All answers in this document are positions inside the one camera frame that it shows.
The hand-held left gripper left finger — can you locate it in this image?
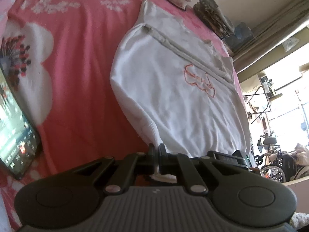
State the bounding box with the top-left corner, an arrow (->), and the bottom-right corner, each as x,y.
70,144 -> 156,194

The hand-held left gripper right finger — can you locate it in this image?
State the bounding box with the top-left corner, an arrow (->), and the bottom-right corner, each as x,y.
158,144 -> 242,193

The white sweatshirt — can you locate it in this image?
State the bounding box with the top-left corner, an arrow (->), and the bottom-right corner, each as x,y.
110,0 -> 250,182

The stack of dark folded clothes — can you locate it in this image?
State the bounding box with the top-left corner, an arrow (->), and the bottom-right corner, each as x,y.
193,0 -> 236,39

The wheelchair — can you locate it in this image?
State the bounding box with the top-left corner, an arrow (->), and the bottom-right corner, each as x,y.
255,137 -> 309,183

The folding table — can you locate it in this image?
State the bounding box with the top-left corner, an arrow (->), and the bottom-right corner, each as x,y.
244,77 -> 283,124

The pink floral blanket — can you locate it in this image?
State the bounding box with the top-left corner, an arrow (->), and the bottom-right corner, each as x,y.
0,0 -> 242,232

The smartphone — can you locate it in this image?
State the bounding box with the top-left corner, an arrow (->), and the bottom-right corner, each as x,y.
0,60 -> 42,181

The beige curtain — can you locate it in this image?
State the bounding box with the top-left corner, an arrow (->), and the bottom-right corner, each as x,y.
232,0 -> 309,63

